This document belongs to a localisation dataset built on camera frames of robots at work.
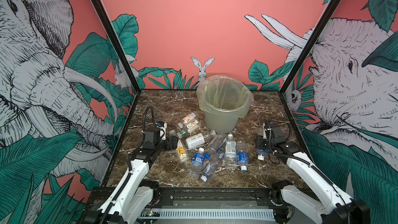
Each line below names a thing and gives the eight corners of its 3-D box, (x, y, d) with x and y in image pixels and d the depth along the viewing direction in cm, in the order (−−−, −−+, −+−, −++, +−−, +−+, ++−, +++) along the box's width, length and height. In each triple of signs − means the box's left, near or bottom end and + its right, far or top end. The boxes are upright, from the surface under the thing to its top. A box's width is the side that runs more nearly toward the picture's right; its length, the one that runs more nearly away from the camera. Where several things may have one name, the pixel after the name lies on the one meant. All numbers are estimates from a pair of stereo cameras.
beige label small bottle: (189, 134, 98) (188, 129, 94) (186, 128, 101) (186, 123, 96) (199, 130, 100) (199, 125, 95) (197, 124, 103) (197, 119, 98)
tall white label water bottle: (224, 169, 85) (225, 165, 80) (224, 137, 97) (225, 132, 93) (235, 170, 84) (237, 166, 80) (233, 138, 97) (235, 133, 92)
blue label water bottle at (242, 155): (237, 171, 84) (239, 168, 79) (234, 145, 94) (235, 141, 89) (248, 171, 84) (251, 168, 79) (244, 145, 94) (246, 141, 89)
